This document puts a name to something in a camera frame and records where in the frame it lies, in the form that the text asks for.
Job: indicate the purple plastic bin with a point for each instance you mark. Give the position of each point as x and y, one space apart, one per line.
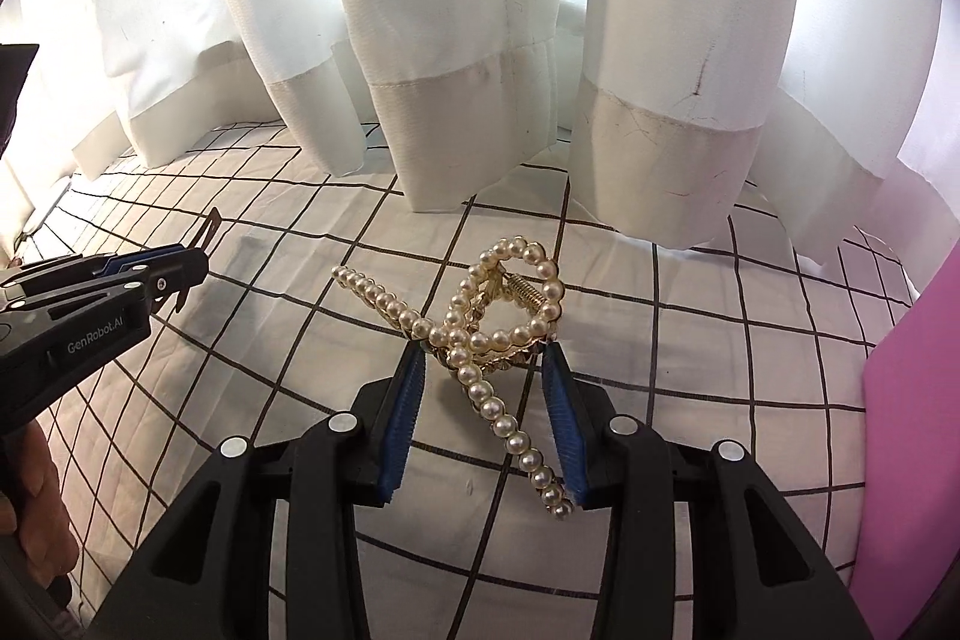
915 422

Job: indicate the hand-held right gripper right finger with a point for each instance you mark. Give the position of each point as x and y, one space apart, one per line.
564 419

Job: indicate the white black checked cloth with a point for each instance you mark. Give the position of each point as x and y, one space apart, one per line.
300 347

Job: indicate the white curtain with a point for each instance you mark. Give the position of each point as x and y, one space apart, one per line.
450 10

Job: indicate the thin metal hair clip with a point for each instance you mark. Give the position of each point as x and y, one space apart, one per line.
208 229

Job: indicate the person's left hand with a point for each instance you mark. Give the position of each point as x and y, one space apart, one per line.
31 505

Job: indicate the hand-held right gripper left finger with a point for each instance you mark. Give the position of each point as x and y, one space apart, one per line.
401 419

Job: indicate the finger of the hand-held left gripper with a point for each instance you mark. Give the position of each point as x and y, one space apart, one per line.
176 280
142 259

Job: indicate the pearl hair claw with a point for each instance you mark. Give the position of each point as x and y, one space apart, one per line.
487 396

